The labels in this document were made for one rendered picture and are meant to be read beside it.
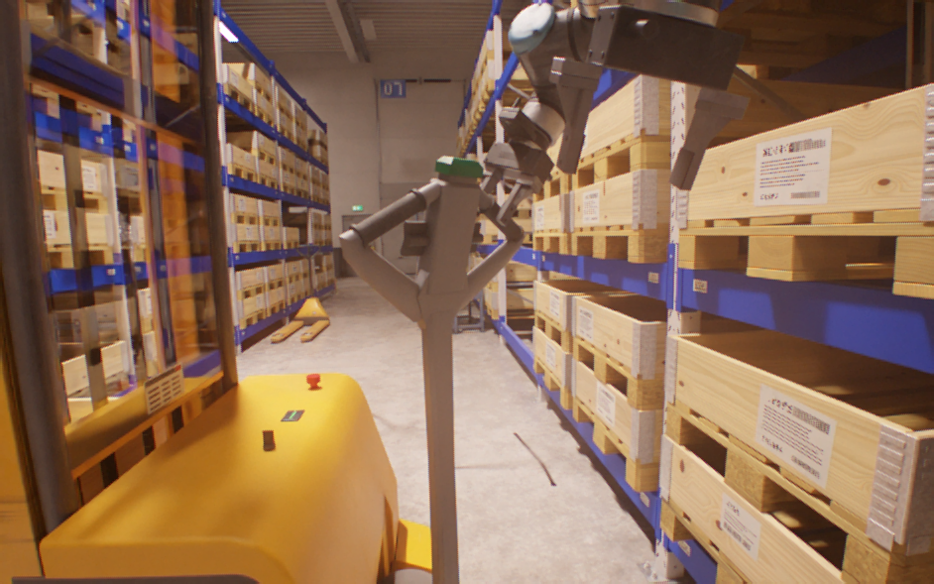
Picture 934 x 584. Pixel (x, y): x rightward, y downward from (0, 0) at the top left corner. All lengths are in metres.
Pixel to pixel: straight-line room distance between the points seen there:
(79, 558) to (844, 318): 1.38
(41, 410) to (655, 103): 1.83
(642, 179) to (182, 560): 1.64
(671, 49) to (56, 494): 0.98
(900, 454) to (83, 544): 1.26
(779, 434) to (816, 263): 0.39
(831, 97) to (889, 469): 1.57
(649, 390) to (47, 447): 1.70
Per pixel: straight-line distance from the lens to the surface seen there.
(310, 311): 7.25
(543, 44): 0.87
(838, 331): 1.19
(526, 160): 0.89
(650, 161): 1.81
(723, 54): 0.51
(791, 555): 1.32
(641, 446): 1.94
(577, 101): 0.47
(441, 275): 0.82
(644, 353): 1.81
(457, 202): 0.80
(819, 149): 1.16
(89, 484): 1.35
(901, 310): 1.09
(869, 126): 1.09
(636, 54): 0.47
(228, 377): 1.45
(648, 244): 1.78
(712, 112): 0.53
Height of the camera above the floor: 1.29
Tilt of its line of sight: 7 degrees down
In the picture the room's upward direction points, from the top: 1 degrees counter-clockwise
